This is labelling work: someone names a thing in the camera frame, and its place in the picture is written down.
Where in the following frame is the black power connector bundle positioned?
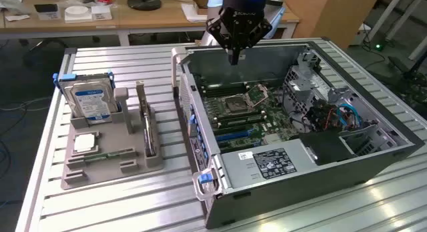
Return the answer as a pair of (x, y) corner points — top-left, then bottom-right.
(304, 105), (329, 132)

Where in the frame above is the wooden desk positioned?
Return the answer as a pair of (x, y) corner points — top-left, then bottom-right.
(0, 0), (301, 47)

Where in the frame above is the blue expansion slot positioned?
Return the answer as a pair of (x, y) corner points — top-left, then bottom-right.
(215, 130), (256, 142)

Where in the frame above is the white table frame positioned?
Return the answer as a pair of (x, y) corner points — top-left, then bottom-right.
(365, 0), (427, 60)

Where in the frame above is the wooden cabinet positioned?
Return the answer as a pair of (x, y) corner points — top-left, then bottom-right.
(281, 0), (383, 50)

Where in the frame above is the open socket cover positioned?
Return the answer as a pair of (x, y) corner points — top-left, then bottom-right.
(244, 83), (269, 107)

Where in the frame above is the small paper note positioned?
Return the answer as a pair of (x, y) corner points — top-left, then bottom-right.
(4, 14), (31, 22)

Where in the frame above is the installed RAM stick with label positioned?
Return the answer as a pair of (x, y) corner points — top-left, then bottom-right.
(216, 112), (264, 125)

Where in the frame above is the grey parts rack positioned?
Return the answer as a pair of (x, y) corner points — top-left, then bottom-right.
(59, 87), (165, 190)

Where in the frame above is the white floor cable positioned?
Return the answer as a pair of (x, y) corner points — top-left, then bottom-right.
(0, 96), (55, 112)

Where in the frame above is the white box with black top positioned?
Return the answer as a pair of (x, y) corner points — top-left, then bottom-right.
(33, 3), (63, 21)

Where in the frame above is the metal disk bay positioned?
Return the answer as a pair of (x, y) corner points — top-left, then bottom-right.
(337, 124), (397, 157)

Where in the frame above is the grey power supply unit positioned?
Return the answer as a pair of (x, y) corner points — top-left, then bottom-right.
(219, 138), (321, 190)

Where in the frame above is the green RAM stick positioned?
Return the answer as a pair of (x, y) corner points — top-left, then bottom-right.
(83, 151), (123, 163)

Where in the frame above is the blue data wire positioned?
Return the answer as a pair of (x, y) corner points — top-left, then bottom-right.
(336, 103), (363, 129)

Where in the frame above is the plain white box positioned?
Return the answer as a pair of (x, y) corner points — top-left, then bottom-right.
(89, 5), (112, 22)

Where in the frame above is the hard disk in blue caddy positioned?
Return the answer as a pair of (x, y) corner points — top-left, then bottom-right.
(52, 71), (116, 125)

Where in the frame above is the graphics card with metal bracket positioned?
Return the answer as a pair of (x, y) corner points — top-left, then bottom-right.
(135, 80), (160, 159)

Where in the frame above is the perforated metal drive cage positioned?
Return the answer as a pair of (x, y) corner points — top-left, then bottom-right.
(283, 51), (337, 110)

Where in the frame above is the CPU socket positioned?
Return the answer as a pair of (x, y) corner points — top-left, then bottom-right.
(223, 93), (249, 112)

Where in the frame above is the blue case latch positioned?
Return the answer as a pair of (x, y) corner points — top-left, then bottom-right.
(196, 173), (213, 185)

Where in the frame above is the green motherboard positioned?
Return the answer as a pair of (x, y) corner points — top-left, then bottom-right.
(196, 79), (301, 154)

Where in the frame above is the silver CPU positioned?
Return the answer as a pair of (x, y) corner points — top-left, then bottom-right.
(72, 134), (96, 153)

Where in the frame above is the black chair base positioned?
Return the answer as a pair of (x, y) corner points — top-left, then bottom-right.
(19, 36), (101, 67)

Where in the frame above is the open black PC case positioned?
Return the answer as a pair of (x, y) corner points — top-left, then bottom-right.
(169, 39), (427, 230)

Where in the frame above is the red wire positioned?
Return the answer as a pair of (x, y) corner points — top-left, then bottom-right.
(325, 108), (337, 129)

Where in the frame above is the black floor equipment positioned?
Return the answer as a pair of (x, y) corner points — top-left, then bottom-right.
(385, 55), (427, 108)

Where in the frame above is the stack of white papers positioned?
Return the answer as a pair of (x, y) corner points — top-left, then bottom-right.
(180, 3), (209, 23)

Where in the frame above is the white box with round dish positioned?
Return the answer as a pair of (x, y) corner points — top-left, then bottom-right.
(63, 5), (93, 24)

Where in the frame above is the round black lamp base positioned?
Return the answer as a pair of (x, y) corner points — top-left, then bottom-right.
(125, 0), (164, 12)

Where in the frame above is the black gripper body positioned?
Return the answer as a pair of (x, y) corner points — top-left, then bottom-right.
(219, 0), (269, 50)

